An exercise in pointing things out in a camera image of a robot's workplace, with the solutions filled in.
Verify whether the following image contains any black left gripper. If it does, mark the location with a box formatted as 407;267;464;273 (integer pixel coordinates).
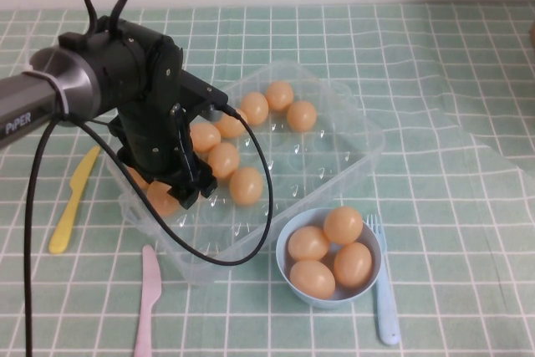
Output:
109;100;219;211

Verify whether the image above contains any brown egg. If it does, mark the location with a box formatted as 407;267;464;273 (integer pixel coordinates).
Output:
287;225;331;262
146;181;182;218
127;166;150;191
333;242;374;288
214;109;249;140
228;166;265;207
239;91;270;126
286;100;318;133
288;259;337;301
189;122;222;154
264;81;295;113
207;141;241;181
323;206;364;246

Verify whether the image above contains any transparent plastic egg box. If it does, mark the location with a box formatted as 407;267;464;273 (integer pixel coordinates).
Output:
104;59;385;287

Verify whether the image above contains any pink plastic knife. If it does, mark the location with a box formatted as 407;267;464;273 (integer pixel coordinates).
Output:
133;244;162;357

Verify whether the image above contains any light blue bowl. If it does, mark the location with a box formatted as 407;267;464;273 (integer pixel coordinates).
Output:
275;207;386;311

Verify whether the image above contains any yellow plastic knife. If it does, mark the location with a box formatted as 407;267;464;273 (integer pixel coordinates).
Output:
48;145;102;255

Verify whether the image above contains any light blue plastic fork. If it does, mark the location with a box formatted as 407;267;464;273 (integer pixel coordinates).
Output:
365;213;400;346

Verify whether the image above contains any green checked tablecloth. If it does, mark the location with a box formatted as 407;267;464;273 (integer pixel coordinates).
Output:
0;2;535;357

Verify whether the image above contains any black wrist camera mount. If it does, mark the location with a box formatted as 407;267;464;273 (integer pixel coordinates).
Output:
179;70;230;120

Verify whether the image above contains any white cable tie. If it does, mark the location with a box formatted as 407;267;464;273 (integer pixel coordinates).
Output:
24;62;72;122

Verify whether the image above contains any black camera cable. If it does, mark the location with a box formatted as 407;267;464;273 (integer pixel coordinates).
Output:
23;104;275;357

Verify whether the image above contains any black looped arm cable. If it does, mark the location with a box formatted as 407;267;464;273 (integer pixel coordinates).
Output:
82;0;130;38

